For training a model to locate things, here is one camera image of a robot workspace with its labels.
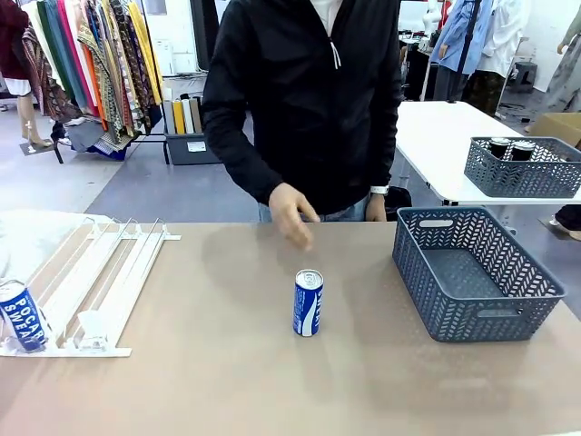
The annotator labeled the small grey plastic basket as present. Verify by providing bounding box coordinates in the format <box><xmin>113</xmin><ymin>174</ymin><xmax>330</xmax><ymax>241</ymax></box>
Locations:
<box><xmin>463</xmin><ymin>135</ymin><xmax>581</xmax><ymax>200</ymax></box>

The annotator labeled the cardboard box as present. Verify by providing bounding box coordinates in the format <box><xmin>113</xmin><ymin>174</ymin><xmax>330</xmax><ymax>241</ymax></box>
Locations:
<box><xmin>528</xmin><ymin>112</ymin><xmax>581</xmax><ymax>149</ymax></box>

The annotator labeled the blue Pocari Sweat can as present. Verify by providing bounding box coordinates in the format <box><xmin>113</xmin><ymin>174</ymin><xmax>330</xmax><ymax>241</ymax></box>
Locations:
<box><xmin>292</xmin><ymin>268</ymin><xmax>325</xmax><ymax>338</ymax></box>
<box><xmin>0</xmin><ymin>280</ymin><xmax>50</xmax><ymax>353</ymax></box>

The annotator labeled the white side table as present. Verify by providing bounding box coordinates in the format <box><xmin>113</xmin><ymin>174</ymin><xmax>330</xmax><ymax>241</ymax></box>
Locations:
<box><xmin>393</xmin><ymin>100</ymin><xmax>581</xmax><ymax>238</ymax></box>

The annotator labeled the person in black jacket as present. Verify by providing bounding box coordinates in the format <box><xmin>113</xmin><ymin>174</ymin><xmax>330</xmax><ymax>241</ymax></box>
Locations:
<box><xmin>202</xmin><ymin>0</ymin><xmax>406</xmax><ymax>223</ymax></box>

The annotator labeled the person's right hand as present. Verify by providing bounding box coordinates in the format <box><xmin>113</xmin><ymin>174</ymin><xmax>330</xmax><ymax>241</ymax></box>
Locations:
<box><xmin>268</xmin><ymin>182</ymin><xmax>321</xmax><ymax>253</ymax></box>

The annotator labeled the large grey plastic basket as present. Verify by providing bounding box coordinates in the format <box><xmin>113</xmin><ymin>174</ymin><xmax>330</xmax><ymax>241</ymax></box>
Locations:
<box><xmin>392</xmin><ymin>206</ymin><xmax>567</xmax><ymax>343</ymax></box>

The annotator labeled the person's left forearm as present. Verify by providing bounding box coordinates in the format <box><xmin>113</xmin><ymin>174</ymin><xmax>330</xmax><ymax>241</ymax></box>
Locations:
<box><xmin>371</xmin><ymin>104</ymin><xmax>406</xmax><ymax>190</ymax></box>

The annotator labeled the bystander's shoe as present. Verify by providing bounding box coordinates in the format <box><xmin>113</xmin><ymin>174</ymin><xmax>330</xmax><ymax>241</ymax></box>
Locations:
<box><xmin>547</xmin><ymin>203</ymin><xmax>581</xmax><ymax>241</ymax></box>

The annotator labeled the white cloth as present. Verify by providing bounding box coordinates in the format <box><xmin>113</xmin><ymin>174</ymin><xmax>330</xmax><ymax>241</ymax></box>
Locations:
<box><xmin>0</xmin><ymin>208</ymin><xmax>114</xmax><ymax>282</ymax></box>

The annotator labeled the mannequin in grey dress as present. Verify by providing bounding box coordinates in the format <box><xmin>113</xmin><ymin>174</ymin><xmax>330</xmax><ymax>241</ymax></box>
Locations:
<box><xmin>544</xmin><ymin>8</ymin><xmax>581</xmax><ymax>114</ymax></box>

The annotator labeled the grey bin with rolls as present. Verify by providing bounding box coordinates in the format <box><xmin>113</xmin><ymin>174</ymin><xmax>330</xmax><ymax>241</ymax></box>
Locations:
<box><xmin>162</xmin><ymin>93</ymin><xmax>222</xmax><ymax>166</ymax></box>

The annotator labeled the black stand pole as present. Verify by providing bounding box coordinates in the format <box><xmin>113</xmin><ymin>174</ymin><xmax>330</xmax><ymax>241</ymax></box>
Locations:
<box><xmin>447</xmin><ymin>0</ymin><xmax>483</xmax><ymax>104</ymax></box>

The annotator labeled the white can dispenser rack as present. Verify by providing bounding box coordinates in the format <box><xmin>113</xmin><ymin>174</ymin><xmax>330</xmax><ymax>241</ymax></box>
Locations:
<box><xmin>0</xmin><ymin>216</ymin><xmax>182</xmax><ymax>360</ymax></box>

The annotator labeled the person's left hand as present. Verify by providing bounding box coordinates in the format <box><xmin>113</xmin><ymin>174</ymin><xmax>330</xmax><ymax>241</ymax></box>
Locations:
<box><xmin>364</xmin><ymin>193</ymin><xmax>389</xmax><ymax>223</ymax></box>

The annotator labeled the mannequin in maroon top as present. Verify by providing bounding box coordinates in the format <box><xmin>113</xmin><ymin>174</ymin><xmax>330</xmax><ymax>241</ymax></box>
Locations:
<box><xmin>0</xmin><ymin>0</ymin><xmax>47</xmax><ymax>152</ymax></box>

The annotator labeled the black green drink can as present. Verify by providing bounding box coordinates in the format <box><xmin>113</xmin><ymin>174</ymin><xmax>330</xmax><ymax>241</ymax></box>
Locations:
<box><xmin>487</xmin><ymin>137</ymin><xmax>512</xmax><ymax>161</ymax></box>
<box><xmin>510</xmin><ymin>140</ymin><xmax>537</xmax><ymax>163</ymax></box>

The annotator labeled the white shirt on mannequin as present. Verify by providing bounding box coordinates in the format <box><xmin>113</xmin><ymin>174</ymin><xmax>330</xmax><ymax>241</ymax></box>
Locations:
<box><xmin>476</xmin><ymin>0</ymin><xmax>531</xmax><ymax>79</ymax></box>

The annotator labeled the rack of hanging fabrics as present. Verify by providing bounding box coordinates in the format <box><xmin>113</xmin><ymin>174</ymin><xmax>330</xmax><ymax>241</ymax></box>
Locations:
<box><xmin>20</xmin><ymin>0</ymin><xmax>165</xmax><ymax>158</ymax></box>

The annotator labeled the person's right forearm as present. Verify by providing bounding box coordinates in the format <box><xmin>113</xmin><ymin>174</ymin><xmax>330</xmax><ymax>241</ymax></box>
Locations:
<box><xmin>202</xmin><ymin>113</ymin><xmax>285</xmax><ymax>206</ymax></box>

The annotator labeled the white torso mannequin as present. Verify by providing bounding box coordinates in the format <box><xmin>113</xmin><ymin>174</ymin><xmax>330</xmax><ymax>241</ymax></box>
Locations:
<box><xmin>419</xmin><ymin>0</ymin><xmax>445</xmax><ymax>43</ymax></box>

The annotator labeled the white air purifier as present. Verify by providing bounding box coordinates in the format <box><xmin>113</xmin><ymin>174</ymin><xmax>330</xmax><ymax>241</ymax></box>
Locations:
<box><xmin>152</xmin><ymin>38</ymin><xmax>176</xmax><ymax>77</ymax></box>

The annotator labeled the black stool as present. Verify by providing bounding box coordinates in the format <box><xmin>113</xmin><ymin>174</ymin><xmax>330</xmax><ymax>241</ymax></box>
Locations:
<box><xmin>506</xmin><ymin>61</ymin><xmax>539</xmax><ymax>94</ymax></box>

